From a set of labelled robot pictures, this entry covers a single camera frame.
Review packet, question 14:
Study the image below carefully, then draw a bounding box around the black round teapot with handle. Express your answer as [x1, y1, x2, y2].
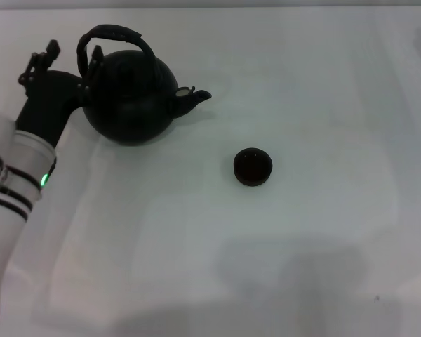
[76, 23, 213, 147]

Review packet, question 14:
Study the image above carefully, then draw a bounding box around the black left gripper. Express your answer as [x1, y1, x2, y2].
[15, 39, 105, 145]

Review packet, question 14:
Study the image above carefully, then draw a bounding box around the small black teacup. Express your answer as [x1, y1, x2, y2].
[232, 147, 274, 187]

